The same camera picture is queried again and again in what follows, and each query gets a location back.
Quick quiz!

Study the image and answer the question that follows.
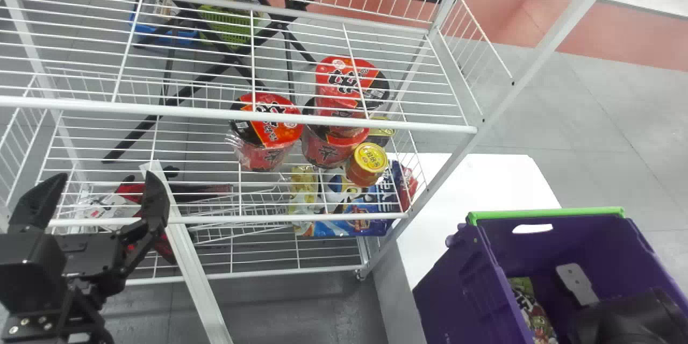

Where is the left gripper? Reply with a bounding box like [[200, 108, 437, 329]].
[[8, 170, 171, 297]]

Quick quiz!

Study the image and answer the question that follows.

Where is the red snack packet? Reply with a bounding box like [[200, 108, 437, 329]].
[[114, 166, 233, 265]]

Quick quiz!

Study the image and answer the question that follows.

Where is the blue basket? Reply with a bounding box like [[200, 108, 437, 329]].
[[128, 10, 200, 48]]

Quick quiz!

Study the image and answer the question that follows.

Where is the red noodle cup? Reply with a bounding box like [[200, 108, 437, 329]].
[[314, 55, 391, 119], [226, 92, 305, 173], [300, 98, 371, 169]]

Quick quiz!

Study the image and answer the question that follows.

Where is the yellow snack packet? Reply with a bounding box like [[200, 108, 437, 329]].
[[288, 165, 324, 235]]

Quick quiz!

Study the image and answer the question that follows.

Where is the green basket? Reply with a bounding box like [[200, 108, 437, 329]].
[[195, 4, 262, 48]]

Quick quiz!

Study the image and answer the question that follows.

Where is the yellow can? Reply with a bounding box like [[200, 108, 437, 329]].
[[345, 142, 389, 188], [368, 116, 397, 149]]

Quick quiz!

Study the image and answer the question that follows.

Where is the blue snack packet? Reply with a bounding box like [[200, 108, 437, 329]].
[[311, 160, 419, 239]]

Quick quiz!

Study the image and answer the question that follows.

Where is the white slab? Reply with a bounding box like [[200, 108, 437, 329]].
[[394, 153, 563, 291]]

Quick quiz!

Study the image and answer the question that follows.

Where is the purple crate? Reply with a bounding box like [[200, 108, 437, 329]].
[[412, 206, 688, 344]]

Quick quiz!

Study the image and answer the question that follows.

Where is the green snack packet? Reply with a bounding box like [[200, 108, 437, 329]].
[[507, 277, 561, 344]]

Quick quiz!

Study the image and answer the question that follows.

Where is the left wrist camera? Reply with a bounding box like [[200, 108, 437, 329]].
[[0, 227, 69, 317]]

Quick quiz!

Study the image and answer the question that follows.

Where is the white wire rack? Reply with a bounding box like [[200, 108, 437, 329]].
[[0, 0, 632, 344]]

